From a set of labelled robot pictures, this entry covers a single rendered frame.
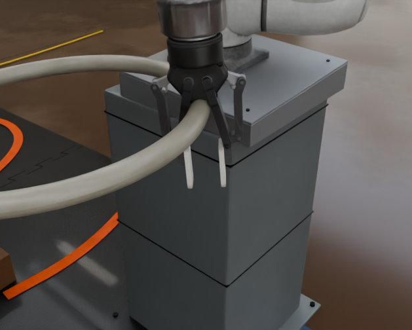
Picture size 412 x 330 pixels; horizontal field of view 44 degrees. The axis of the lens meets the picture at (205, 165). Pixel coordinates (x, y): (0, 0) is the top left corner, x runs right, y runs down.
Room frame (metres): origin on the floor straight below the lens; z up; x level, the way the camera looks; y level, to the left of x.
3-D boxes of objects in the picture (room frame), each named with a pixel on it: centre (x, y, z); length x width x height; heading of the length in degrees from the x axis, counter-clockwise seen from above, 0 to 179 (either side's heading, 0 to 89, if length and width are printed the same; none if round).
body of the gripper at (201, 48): (0.67, 0.01, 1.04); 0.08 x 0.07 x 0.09; 88
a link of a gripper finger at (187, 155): (0.66, 0.03, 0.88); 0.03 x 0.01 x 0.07; 178
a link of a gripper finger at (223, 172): (0.66, -0.03, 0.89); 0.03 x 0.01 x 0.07; 178
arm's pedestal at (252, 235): (1.17, -0.03, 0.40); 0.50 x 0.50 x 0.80; 49
